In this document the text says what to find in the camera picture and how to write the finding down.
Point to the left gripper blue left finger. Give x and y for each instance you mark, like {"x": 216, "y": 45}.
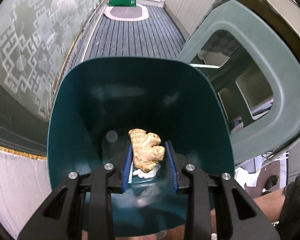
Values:
{"x": 127, "y": 167}

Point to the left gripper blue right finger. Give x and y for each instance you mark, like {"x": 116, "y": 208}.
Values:
{"x": 171, "y": 167}

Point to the white tissue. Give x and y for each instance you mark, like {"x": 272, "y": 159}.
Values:
{"x": 146, "y": 175}

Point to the ginger root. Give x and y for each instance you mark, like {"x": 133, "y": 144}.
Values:
{"x": 147, "y": 149}

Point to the blue white tissue pack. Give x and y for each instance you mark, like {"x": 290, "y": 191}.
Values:
{"x": 131, "y": 173}

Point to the teal plastic trash bin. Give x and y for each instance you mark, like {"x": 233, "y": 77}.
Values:
{"x": 97, "y": 104}

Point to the oval grey floor mat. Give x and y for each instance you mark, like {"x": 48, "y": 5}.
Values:
{"x": 127, "y": 14}

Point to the frosted patterned sliding door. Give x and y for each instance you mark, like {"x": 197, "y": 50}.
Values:
{"x": 35, "y": 38}

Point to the green plastic stool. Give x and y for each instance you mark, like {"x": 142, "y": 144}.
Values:
{"x": 259, "y": 83}

